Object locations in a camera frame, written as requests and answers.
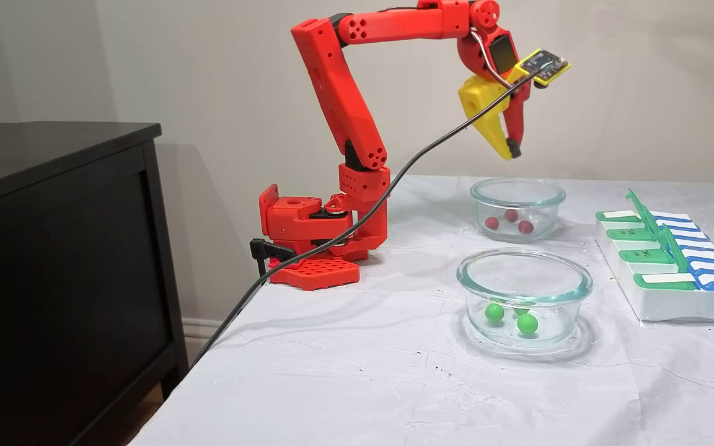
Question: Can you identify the weekly pill organizer box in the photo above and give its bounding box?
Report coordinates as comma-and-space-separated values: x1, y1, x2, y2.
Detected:
595, 189, 714, 326

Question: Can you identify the glass bowl with embossed logo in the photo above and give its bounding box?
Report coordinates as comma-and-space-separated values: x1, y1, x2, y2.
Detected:
470, 178, 566, 243

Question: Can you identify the clear glass bowl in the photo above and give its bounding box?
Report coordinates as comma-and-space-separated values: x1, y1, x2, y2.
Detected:
456, 248, 594, 348

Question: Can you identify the black table clamp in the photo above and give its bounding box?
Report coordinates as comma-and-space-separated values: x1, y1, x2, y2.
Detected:
249, 238, 299, 286

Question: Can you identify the white table cover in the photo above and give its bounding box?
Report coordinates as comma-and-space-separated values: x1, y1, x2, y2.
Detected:
128, 175, 714, 446

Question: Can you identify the black wooden cabinet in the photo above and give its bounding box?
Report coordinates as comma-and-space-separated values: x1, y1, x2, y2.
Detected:
0, 121, 189, 446

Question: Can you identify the gripper servo wire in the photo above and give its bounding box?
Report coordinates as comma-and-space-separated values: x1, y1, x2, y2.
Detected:
470, 30, 516, 89

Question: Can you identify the black camera cable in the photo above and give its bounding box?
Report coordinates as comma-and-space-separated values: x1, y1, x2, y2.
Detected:
188, 67, 547, 370

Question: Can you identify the camera board on yellow mount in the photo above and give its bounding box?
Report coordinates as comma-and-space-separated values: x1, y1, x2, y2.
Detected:
514, 48, 571, 84

